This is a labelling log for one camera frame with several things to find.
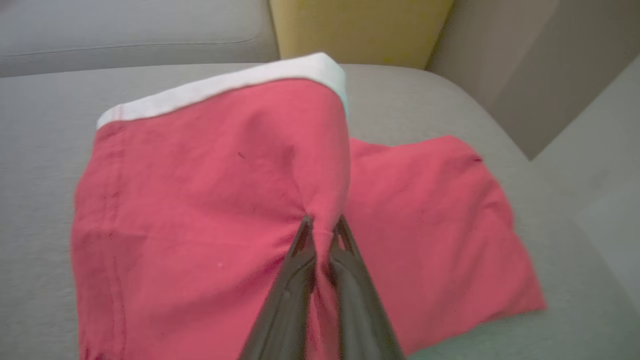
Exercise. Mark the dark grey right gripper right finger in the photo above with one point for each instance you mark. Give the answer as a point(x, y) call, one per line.
point(362, 310)

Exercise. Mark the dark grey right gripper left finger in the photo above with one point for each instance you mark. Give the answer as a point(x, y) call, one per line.
point(285, 310)

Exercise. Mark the red and white garment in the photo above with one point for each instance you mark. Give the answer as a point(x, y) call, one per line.
point(200, 210)

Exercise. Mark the yellow sofa backrest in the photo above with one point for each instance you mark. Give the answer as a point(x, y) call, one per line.
point(360, 27)

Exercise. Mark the large grey chaise cushion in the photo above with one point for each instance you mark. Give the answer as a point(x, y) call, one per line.
point(35, 150)

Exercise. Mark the grey sofa seat cushion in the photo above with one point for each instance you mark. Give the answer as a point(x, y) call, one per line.
point(125, 30)

